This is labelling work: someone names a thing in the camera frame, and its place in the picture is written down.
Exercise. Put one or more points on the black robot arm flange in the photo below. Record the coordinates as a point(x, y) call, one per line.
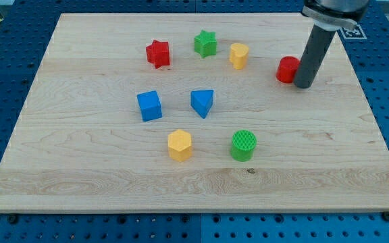
point(332, 15)

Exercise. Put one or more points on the blue triangle block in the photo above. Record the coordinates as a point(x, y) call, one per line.
point(201, 101)

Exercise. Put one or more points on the yellow hexagon block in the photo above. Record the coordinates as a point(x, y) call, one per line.
point(179, 144)

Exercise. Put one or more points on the blue cube block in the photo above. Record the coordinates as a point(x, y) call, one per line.
point(150, 105)

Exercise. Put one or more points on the green cylinder block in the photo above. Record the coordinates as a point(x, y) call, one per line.
point(244, 143)

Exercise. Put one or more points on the light wooden board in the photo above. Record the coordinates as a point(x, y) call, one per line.
point(80, 144)

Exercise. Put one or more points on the red star block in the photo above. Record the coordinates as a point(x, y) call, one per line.
point(158, 53)

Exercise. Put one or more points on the green star block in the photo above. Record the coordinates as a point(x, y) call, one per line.
point(205, 44)

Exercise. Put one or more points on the yellow heart block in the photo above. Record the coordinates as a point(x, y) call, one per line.
point(239, 55)

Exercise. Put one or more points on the red cylinder block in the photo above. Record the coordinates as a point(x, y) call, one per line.
point(287, 68)

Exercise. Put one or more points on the black white fiducial marker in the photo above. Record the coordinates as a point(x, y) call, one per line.
point(356, 33)

